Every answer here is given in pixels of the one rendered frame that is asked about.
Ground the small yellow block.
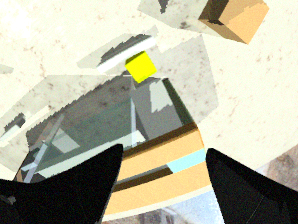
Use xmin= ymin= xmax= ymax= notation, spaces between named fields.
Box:
xmin=125 ymin=49 xmax=157 ymax=83

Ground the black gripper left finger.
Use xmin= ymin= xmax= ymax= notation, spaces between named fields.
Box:
xmin=0 ymin=144 xmax=124 ymax=224

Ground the tan cardboard box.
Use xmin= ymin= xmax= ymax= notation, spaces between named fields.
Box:
xmin=198 ymin=0 xmax=269 ymax=45

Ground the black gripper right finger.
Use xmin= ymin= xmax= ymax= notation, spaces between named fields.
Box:
xmin=205 ymin=148 xmax=298 ymax=224

